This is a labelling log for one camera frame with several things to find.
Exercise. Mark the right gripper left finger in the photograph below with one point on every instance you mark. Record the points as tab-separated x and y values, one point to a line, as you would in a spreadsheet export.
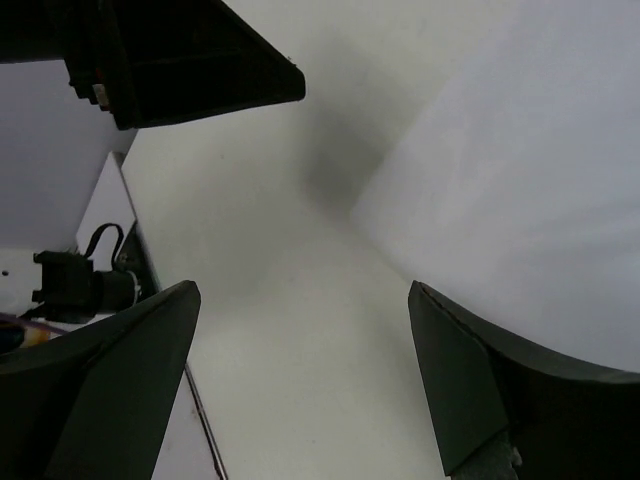
95	403

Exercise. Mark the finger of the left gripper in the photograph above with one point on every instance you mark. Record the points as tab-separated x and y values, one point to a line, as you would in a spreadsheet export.
152	63

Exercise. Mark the white t shirt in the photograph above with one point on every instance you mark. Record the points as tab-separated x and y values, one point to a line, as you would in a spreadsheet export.
516	193

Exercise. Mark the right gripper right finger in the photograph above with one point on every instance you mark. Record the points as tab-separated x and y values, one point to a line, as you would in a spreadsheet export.
503	407

